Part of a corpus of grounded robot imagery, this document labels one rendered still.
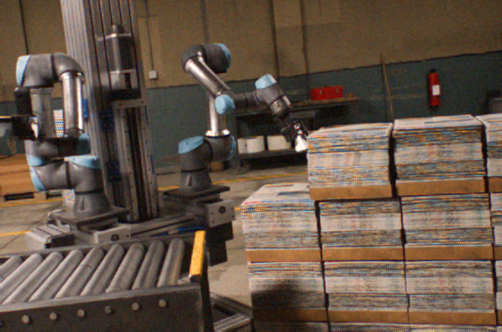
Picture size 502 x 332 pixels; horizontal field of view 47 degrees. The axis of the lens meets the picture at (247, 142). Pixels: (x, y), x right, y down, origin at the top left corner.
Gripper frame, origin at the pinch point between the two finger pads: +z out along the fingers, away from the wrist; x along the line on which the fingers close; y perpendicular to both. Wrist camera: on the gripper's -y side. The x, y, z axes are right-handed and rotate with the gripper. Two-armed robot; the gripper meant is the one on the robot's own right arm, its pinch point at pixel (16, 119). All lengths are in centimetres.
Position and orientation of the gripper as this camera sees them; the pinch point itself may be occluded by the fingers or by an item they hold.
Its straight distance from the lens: 187.2
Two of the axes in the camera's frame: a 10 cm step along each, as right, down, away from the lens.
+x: -9.8, -0.2, -1.9
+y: -0.3, 10.0, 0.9
